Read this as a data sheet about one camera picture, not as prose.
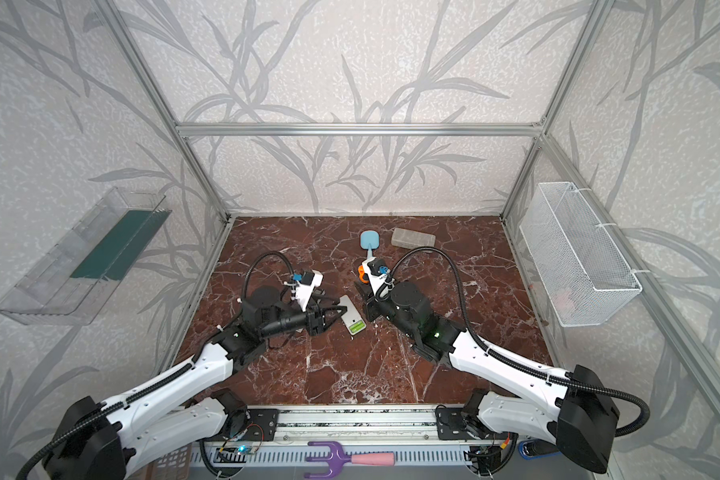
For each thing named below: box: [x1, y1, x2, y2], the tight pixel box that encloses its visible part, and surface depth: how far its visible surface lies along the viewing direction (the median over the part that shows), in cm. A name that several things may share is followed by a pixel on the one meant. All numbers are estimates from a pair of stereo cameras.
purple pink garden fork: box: [303, 441, 396, 479], surface depth 70 cm
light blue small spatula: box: [360, 230, 380, 259], surface depth 114 cm
